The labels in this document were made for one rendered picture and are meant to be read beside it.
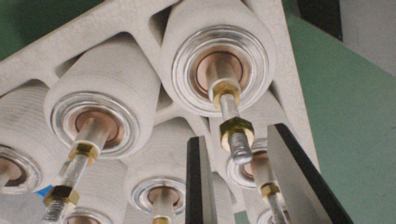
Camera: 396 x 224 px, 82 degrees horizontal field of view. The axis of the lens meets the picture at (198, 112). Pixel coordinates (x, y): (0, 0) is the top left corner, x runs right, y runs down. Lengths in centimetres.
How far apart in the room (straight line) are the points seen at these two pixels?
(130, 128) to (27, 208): 41
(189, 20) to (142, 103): 8
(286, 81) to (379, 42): 9
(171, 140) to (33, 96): 16
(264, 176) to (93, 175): 22
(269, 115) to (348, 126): 43
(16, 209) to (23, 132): 32
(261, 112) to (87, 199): 23
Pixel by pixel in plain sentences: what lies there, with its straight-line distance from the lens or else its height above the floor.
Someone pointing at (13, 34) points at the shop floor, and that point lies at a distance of 52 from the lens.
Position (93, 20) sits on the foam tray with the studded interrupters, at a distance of 26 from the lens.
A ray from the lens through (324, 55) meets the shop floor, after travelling 52.
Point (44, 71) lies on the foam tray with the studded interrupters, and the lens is 30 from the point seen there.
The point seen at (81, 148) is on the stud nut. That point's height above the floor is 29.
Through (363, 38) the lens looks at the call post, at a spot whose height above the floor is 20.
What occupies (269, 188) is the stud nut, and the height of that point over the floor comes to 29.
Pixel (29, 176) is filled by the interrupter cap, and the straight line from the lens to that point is 30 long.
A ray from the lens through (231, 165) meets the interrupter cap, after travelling 25.
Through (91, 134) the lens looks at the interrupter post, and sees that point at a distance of 20.
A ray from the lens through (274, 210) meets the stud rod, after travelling 22.
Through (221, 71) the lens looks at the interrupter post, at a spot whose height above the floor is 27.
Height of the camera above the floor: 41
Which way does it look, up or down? 55 degrees down
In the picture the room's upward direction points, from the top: 176 degrees clockwise
